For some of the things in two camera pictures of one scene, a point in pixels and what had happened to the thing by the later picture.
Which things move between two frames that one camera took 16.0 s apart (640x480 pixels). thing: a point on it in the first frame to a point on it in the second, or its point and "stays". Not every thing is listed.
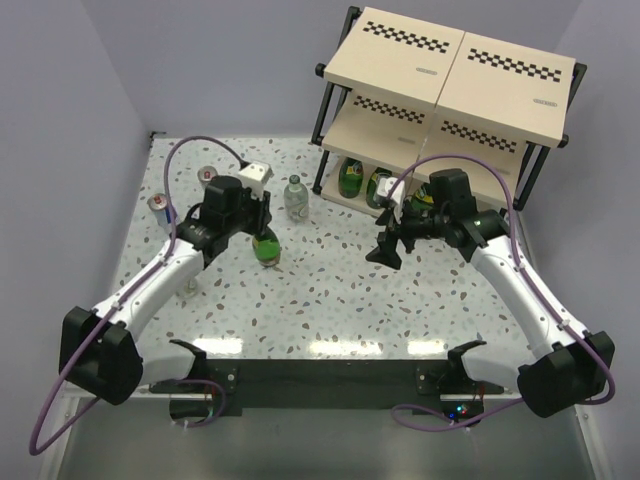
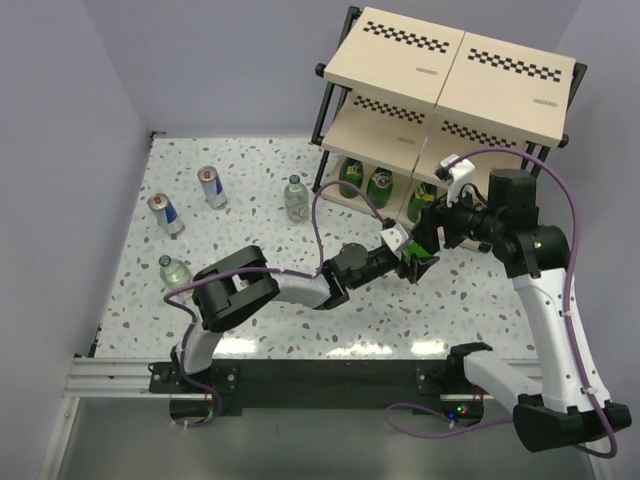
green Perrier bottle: (422, 200) stays
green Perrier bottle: (267, 247) to (413, 248)
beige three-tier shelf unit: (395, 91) stays
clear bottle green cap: (296, 200) stays
